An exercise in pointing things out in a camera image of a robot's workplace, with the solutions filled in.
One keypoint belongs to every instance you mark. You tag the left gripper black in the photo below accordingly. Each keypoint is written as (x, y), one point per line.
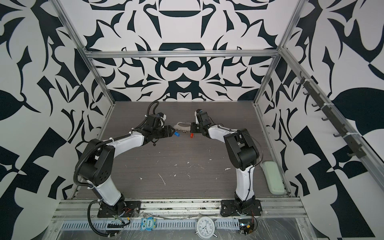
(169, 131)

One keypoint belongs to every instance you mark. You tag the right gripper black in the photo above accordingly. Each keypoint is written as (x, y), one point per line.
(193, 125)

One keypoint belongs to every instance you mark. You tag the keyring with chain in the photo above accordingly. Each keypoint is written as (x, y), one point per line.
(184, 127)

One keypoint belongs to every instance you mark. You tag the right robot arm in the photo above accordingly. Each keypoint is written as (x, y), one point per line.
(242, 152)

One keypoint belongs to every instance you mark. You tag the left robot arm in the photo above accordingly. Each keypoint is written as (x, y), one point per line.
(94, 167)

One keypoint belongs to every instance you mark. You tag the pale green case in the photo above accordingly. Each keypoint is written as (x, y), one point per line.
(273, 178)

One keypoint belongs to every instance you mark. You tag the blue owl figurine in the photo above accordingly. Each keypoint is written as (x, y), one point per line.
(148, 224)

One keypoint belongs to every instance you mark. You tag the white alarm clock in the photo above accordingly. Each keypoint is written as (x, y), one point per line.
(205, 228)

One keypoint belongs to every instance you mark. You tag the small circuit board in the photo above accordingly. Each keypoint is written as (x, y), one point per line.
(247, 226)

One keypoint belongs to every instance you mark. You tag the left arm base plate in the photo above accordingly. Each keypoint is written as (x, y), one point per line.
(123, 209)

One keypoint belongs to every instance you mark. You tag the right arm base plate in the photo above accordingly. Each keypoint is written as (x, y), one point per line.
(251, 207)

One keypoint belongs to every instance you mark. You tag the white slotted cable duct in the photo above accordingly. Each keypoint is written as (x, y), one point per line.
(221, 224)

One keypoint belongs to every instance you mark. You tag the black wall hook rail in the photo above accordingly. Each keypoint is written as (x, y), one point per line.
(333, 115)

